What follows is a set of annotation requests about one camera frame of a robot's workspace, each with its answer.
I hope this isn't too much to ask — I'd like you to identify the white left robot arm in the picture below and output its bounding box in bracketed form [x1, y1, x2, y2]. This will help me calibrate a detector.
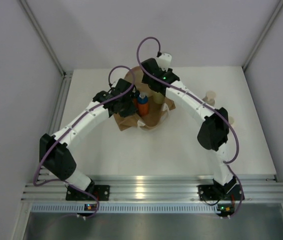
[39, 78, 137, 200]

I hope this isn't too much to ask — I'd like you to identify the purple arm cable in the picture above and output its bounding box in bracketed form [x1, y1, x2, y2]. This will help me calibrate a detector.
[136, 36, 240, 165]
[32, 65, 136, 187]

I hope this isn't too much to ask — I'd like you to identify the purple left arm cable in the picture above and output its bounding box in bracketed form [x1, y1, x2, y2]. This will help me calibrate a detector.
[32, 65, 136, 187]

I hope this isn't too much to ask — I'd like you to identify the orange bottle blue cap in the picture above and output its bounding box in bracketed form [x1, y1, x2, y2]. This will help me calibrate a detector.
[133, 91, 149, 117]

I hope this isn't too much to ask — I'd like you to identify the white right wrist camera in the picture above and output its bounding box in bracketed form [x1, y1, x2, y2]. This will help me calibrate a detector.
[156, 52, 172, 71]

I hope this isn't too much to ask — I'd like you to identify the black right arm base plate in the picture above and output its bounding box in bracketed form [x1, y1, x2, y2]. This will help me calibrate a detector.
[198, 184, 244, 202]

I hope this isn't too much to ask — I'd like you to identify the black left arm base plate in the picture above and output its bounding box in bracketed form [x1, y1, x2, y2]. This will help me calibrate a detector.
[65, 184, 111, 202]

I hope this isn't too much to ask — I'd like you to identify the cream pump bottle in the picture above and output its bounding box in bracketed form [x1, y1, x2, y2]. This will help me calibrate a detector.
[228, 116, 236, 128]

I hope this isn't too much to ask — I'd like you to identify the perforated grey cable duct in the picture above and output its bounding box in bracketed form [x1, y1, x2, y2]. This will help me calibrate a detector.
[30, 203, 235, 214]

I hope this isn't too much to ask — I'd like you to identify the yellow-green pump bottle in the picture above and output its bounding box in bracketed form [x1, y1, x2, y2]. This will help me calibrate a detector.
[152, 92, 165, 105]

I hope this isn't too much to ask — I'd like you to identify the right aluminium frame post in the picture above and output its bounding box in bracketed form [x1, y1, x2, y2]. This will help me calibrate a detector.
[241, 0, 283, 72]

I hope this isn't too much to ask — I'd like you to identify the aluminium mounting rail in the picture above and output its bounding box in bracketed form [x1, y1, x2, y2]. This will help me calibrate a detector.
[21, 175, 283, 203]

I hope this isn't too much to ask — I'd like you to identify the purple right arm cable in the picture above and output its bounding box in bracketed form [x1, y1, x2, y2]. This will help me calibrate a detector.
[136, 36, 240, 165]

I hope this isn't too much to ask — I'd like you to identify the left aluminium frame post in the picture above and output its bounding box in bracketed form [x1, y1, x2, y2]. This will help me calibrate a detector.
[18, 0, 69, 78]

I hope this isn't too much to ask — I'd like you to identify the beige round pump bottle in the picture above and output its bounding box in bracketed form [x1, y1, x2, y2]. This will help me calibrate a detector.
[202, 90, 217, 106]

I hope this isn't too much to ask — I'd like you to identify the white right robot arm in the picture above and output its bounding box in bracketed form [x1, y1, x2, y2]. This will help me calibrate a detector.
[140, 58, 237, 199]

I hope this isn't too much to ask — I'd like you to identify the aluminium frame post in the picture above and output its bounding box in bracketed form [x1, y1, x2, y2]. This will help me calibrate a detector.
[241, 0, 283, 72]
[18, 0, 69, 78]

